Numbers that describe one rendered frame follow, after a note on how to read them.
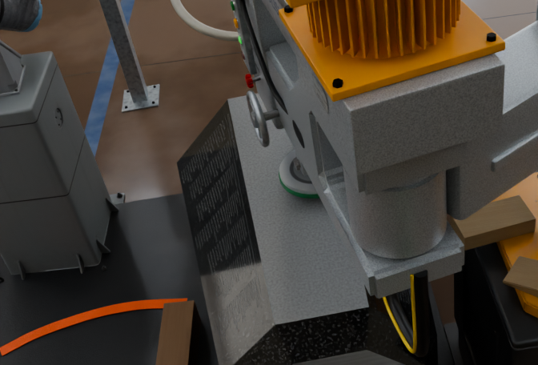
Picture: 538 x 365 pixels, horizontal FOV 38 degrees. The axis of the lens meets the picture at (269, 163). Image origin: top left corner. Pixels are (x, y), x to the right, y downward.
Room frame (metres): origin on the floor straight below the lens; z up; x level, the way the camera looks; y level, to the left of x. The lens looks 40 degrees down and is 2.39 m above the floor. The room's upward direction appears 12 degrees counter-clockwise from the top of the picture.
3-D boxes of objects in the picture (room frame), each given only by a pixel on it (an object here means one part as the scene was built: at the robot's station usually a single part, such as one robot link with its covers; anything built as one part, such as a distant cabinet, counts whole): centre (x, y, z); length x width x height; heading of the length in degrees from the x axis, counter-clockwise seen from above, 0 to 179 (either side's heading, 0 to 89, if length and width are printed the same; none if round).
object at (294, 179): (1.75, -0.13, 0.87); 0.21 x 0.21 x 0.01
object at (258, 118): (1.61, -0.03, 1.19); 0.15 x 0.10 x 0.15; 9
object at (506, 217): (1.46, -0.56, 0.81); 0.20 x 0.10 x 0.05; 95
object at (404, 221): (1.10, -0.23, 1.34); 0.19 x 0.19 x 0.20
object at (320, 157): (1.36, -0.17, 1.30); 0.74 x 0.23 x 0.49; 9
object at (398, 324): (1.10, -0.23, 1.05); 0.23 x 0.03 x 0.32; 9
